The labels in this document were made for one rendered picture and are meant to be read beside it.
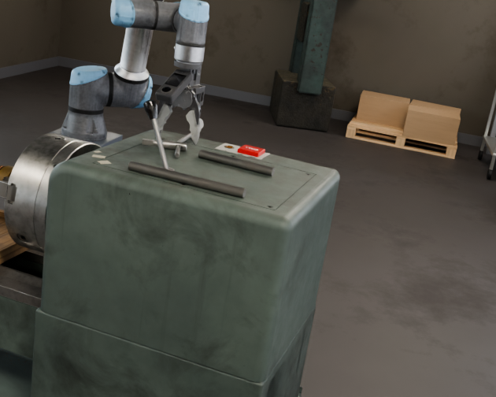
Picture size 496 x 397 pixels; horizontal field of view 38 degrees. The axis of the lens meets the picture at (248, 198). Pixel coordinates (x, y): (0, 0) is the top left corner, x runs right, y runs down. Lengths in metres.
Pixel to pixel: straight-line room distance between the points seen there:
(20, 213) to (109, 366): 0.44
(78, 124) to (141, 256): 0.90
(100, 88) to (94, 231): 0.85
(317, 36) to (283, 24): 1.19
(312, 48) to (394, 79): 1.42
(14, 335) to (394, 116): 6.92
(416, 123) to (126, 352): 6.58
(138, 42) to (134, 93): 0.18
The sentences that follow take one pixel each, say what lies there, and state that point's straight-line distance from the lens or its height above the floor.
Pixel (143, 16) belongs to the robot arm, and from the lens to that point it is 1.92.
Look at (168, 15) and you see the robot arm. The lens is 1.94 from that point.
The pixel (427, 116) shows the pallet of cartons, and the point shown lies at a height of 0.39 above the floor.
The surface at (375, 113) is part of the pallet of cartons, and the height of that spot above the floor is 0.25.
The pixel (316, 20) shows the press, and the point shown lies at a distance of 7.93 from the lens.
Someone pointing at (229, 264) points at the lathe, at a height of 1.13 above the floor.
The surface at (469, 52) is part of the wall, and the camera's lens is 8.95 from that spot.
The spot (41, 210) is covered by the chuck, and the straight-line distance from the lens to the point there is 1.84.
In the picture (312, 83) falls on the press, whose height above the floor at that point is 0.54.
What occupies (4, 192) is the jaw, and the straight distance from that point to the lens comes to 1.93.
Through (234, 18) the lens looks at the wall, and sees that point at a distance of 9.19.
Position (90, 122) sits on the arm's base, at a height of 1.16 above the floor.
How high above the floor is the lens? 1.76
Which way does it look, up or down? 18 degrees down
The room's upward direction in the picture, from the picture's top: 9 degrees clockwise
